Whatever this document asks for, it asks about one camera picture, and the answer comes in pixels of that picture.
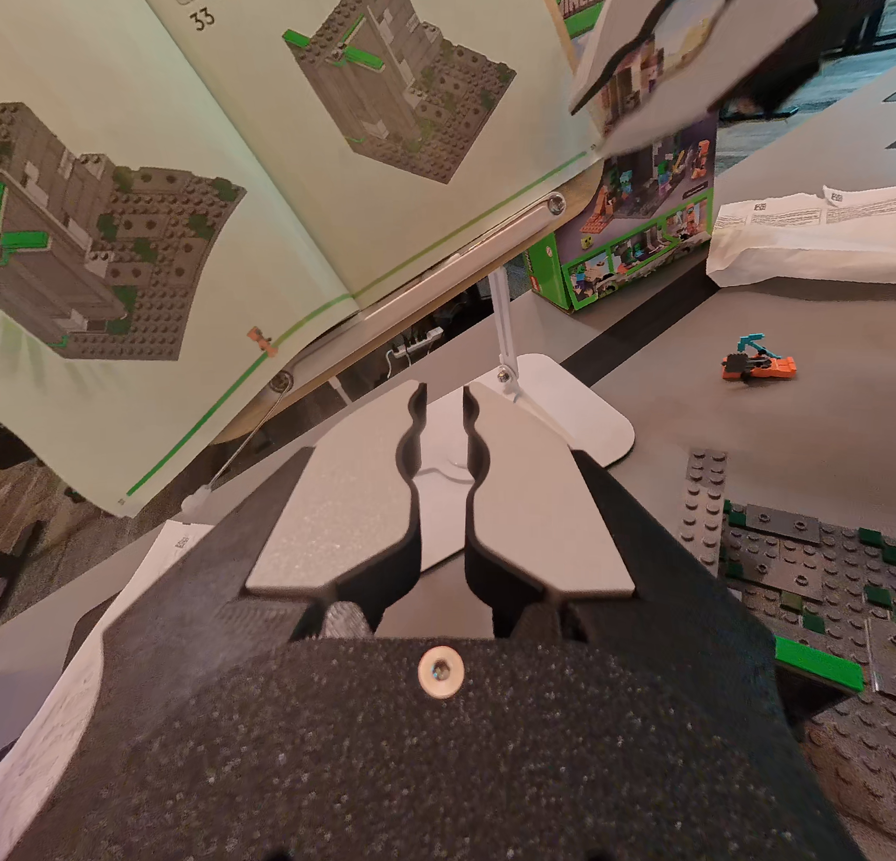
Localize building instruction booklet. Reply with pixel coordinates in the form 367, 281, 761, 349
0, 0, 604, 520

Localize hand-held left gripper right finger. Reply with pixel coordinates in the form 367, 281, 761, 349
462, 383, 637, 606

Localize green tile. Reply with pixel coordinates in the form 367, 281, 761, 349
773, 636, 865, 695

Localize white power strip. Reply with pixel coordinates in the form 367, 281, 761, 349
388, 328, 443, 359

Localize grey brick wall model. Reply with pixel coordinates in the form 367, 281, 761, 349
680, 448, 896, 861

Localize long dark grey studded plate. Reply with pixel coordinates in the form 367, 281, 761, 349
680, 448, 729, 578

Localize grey desk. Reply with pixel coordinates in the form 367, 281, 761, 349
0, 70, 896, 861

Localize crumpled white paper bag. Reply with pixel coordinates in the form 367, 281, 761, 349
706, 184, 896, 288

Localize small printed paper bag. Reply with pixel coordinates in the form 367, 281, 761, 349
0, 521, 214, 844

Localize orange toy brick figure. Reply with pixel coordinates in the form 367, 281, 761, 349
721, 335, 799, 386

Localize white adjustable book stand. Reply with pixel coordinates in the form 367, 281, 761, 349
178, 168, 636, 575

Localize green toy brick set box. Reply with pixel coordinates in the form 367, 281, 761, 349
524, 0, 718, 314

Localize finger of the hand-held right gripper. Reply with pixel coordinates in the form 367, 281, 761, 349
594, 0, 821, 156
569, 0, 730, 118

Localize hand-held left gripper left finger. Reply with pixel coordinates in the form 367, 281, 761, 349
245, 379, 428, 613

